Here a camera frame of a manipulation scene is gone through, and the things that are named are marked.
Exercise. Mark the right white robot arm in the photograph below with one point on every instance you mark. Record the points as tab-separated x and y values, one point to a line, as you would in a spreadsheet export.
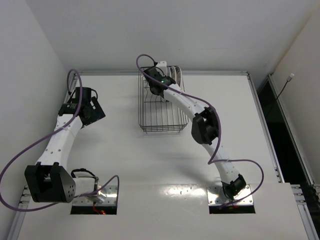
205	129

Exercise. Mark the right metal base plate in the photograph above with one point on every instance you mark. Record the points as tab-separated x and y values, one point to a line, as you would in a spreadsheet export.
216	197

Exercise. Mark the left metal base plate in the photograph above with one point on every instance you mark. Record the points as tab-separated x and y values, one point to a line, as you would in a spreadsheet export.
107	197

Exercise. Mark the black cable white connector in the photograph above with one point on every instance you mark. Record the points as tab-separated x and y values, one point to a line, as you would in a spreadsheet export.
288	79

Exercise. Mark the aluminium frame rail right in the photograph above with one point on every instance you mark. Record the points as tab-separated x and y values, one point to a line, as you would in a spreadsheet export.
292	158

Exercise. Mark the clear glass patterned plate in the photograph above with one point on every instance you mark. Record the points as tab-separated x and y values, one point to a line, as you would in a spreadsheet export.
169	73

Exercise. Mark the metal wire dish rack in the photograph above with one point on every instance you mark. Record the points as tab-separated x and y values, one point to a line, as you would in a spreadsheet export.
155	114

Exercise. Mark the white plate green rim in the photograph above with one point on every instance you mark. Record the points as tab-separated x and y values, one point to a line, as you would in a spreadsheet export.
179	78
174	74

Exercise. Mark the metal base plate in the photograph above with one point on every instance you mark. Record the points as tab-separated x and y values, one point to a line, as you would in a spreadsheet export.
216	197
107	197

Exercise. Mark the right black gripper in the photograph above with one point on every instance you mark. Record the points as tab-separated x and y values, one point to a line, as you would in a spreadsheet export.
150	72

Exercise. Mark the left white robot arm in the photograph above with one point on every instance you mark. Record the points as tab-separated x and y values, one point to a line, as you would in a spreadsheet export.
48	180

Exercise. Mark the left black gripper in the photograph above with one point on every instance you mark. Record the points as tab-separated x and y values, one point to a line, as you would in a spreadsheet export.
97	113

